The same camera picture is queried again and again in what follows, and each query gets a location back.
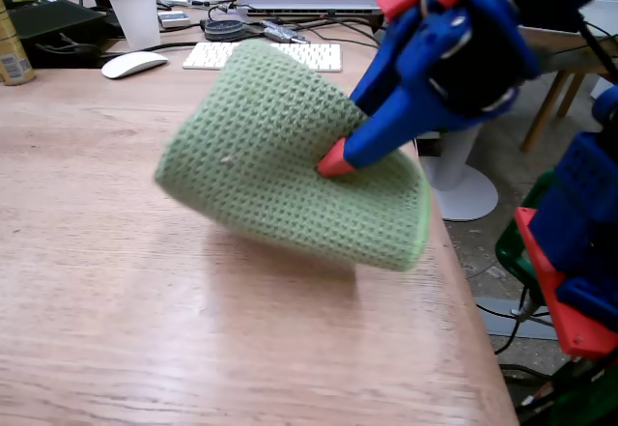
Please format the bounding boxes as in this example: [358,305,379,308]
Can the white paper cup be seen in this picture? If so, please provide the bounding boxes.
[104,0,163,51]

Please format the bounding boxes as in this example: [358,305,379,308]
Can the small white box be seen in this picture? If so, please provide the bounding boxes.
[157,10,193,30]

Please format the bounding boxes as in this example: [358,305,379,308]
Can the black box device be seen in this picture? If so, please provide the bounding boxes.
[7,0,111,70]

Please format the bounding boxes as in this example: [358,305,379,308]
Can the black mouse cable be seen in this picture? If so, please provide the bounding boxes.
[98,42,200,59]

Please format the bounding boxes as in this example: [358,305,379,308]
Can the blue gripper black motor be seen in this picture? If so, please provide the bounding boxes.
[316,0,541,179]

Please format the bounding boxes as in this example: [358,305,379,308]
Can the white round pedestal table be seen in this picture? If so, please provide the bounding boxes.
[417,0,618,223]

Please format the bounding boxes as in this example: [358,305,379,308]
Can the yellow drink can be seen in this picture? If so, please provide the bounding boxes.
[0,0,38,87]

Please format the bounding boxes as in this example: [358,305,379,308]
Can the silver crumpled adapter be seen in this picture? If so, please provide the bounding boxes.
[262,19,311,45]

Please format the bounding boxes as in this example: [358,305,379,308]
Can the white keyboard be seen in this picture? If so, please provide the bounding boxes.
[182,42,344,73]

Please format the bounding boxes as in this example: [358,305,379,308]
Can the wooden chair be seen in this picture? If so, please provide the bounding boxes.
[520,69,594,155]

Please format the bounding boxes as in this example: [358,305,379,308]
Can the white computer mouse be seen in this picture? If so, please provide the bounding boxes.
[99,51,170,81]

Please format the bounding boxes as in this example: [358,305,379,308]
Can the grey floor plate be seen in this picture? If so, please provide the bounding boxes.
[476,298,557,341]

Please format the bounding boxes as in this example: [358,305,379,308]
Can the green waffle cloth black trim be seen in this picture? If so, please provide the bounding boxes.
[154,39,432,272]

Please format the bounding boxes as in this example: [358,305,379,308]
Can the black round case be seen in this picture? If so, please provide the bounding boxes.
[202,18,251,44]

